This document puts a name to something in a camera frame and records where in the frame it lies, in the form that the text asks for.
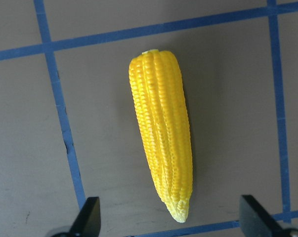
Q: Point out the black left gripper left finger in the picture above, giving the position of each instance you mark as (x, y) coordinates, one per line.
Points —
(87, 222)

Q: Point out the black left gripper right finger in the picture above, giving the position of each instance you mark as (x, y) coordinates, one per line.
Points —
(255, 221)

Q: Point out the yellow corn cob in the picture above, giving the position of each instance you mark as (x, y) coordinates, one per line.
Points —
(159, 101)

